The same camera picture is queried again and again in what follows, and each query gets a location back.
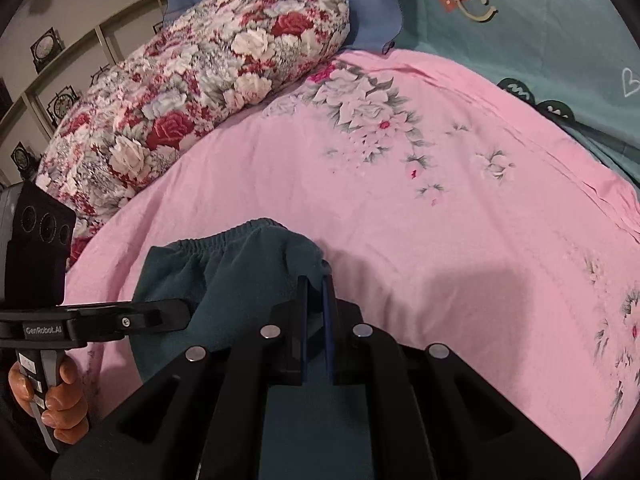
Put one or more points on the framed picture lower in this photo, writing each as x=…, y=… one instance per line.
x=24, y=161

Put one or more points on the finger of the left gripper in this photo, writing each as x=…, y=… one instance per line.
x=159, y=316

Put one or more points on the left hand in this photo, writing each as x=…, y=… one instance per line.
x=67, y=407

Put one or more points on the framed picture top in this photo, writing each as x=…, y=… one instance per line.
x=45, y=49

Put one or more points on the pink floral bed sheet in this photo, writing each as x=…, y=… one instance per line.
x=447, y=209

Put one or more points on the red floral pillow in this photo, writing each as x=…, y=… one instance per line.
x=144, y=113

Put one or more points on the dark teal pants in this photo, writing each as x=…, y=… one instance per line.
x=234, y=278

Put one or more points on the teal heart print quilt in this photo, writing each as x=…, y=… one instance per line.
x=575, y=61

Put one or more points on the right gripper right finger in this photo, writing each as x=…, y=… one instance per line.
x=430, y=415

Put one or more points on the framed picture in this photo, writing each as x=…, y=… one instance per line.
x=45, y=49
x=60, y=104
x=24, y=161

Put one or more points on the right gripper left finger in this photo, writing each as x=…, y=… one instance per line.
x=202, y=415

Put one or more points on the framed picture middle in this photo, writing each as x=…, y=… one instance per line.
x=60, y=104

